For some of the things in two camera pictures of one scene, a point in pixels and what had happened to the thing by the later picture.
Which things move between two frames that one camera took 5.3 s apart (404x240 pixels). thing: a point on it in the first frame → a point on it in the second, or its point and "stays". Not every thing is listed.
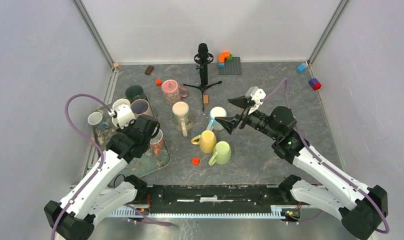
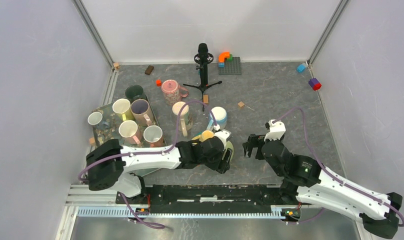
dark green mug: [134, 92] stays
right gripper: [242, 101] → [253, 141]
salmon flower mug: [157, 143] stays
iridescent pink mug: [141, 106] stays
